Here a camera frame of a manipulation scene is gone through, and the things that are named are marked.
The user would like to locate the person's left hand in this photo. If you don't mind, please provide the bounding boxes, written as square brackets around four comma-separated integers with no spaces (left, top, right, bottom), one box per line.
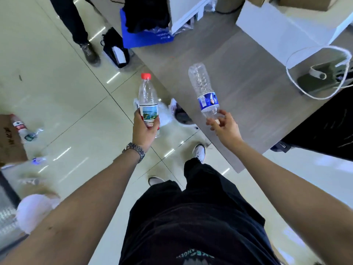
[132,109,161,153]

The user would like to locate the person's right hand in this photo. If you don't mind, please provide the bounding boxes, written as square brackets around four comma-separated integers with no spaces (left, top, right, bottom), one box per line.
[206,110,244,150]

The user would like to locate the red-capped clear plastic bottle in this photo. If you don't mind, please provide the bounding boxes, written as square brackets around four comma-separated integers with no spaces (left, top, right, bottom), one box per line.
[137,73,161,139]

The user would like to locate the blue-labelled clear plastic bottle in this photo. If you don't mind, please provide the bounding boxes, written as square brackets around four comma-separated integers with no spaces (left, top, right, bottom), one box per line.
[188,63,226,125]

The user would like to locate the person's left forearm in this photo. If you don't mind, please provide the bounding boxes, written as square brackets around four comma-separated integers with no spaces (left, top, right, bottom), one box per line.
[0,150,142,265]

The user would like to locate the person's right forearm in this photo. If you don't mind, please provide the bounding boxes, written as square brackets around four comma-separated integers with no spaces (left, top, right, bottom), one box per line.
[233,140,353,265]

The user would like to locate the white plastic bag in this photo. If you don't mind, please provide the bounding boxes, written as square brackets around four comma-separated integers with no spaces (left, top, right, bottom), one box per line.
[134,98,177,128]

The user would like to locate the dark grey bin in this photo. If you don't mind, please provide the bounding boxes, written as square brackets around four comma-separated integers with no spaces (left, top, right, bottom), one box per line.
[174,103,195,125]

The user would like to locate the silver metal wristwatch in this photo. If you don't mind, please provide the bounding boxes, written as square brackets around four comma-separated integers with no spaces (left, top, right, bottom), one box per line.
[122,142,146,164]

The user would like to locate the person's white right shoe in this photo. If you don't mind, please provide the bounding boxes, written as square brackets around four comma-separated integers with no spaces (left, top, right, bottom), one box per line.
[192,144,206,164]

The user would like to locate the person's white shoe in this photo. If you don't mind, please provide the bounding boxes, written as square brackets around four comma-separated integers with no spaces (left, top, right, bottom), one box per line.
[192,144,206,164]
[148,176,166,187]

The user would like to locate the person's white left shoe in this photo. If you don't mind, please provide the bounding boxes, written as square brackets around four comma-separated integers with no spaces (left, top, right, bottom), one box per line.
[148,176,166,187]

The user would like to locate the person's black trousers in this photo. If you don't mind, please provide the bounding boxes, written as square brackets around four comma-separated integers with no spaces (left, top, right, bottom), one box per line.
[129,158,266,246]

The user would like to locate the blue plastic crate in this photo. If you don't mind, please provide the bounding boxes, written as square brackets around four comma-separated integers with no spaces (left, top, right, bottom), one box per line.
[119,8,175,49]

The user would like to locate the black bag with white paper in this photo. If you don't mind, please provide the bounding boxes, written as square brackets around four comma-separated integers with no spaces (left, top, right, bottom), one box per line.
[101,27,131,69]

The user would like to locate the dark green device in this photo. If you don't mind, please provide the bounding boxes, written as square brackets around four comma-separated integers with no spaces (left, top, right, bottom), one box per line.
[296,59,353,97]

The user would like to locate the white box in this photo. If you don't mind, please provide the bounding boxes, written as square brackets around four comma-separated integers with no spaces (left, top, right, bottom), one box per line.
[236,0,353,70]

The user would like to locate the clear plastic wrap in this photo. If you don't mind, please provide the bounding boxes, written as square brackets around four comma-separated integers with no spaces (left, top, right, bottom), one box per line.
[170,17,196,37]

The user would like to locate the black garment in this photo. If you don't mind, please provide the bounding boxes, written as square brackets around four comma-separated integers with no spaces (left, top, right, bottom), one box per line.
[122,0,171,34]

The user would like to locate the white cabinet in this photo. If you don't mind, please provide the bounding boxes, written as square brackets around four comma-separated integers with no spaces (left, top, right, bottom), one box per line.
[167,0,215,35]

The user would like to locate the crushed clear plastic bottle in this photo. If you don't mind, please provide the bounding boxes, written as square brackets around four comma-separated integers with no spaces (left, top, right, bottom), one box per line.
[23,128,44,143]

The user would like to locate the person's black printed shirt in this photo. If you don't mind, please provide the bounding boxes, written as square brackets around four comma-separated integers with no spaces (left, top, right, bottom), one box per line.
[119,215,280,265]

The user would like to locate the red-labelled plastic bottle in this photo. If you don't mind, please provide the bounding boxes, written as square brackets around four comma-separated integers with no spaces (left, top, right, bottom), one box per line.
[10,114,28,136]

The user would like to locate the flat brown cardboard box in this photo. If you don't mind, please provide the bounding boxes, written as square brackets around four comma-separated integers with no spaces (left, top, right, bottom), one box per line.
[0,114,28,165]

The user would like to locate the white round sack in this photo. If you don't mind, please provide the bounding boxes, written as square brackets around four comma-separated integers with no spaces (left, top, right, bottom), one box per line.
[16,194,61,234]

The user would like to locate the dark framed floor mat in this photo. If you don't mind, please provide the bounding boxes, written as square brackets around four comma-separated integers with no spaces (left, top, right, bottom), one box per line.
[0,171,31,258]

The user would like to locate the white cable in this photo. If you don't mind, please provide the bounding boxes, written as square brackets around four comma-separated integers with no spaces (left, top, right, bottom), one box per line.
[285,45,353,100]

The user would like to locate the black cable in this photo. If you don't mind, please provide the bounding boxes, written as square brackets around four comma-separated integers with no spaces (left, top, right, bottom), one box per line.
[215,1,244,15]

